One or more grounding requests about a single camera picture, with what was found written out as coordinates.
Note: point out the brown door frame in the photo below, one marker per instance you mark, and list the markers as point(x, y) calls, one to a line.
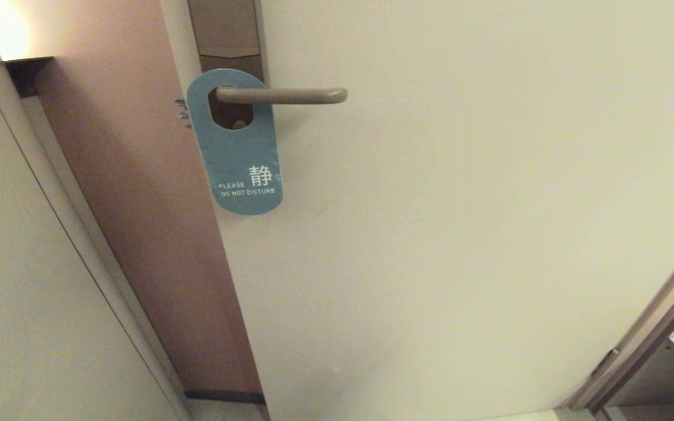
point(641, 339)

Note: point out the dark baseboard strip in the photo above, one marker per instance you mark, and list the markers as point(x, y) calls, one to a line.
point(226, 396)

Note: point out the beige keyhole cover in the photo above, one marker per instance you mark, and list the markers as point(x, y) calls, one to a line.
point(240, 124)

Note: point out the brown metal lock plate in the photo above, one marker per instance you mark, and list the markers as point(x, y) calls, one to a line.
point(226, 29)

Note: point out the cream white door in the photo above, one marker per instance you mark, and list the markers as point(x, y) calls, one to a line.
point(460, 204)

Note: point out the beige open shelf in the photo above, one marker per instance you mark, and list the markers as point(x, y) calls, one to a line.
point(659, 374)

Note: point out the blue do-not-disturb door hanger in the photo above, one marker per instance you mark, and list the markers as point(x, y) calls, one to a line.
point(243, 152)

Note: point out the metal frame hinge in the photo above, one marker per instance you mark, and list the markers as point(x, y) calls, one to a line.
point(605, 362)

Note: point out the glowing wall lamp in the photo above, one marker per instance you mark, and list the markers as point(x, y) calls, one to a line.
point(24, 73)

